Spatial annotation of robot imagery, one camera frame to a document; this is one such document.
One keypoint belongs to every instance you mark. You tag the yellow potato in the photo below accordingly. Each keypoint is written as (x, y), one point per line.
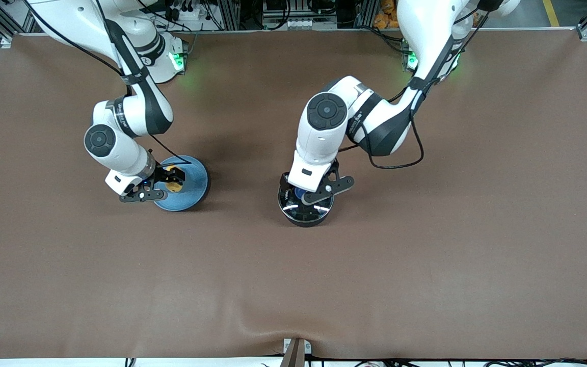
(174, 187)

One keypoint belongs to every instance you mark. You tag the glass lid with blue knob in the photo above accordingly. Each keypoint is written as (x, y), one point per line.
(320, 208)

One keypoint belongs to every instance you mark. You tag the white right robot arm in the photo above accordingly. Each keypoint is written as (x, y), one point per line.
(120, 148)

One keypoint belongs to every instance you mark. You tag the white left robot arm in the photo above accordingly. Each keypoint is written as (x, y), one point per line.
(324, 137)

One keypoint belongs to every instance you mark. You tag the blue round plate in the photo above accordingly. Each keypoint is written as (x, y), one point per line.
(191, 188)

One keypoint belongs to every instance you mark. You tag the brown table cover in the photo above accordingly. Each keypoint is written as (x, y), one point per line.
(293, 285)

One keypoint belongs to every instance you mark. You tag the grey control box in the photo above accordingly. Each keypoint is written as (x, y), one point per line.
(293, 12)

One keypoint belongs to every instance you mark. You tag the pile of orange toy food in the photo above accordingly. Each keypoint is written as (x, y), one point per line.
(388, 18)

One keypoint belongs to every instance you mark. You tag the metal clamp bracket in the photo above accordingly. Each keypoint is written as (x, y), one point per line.
(296, 351)

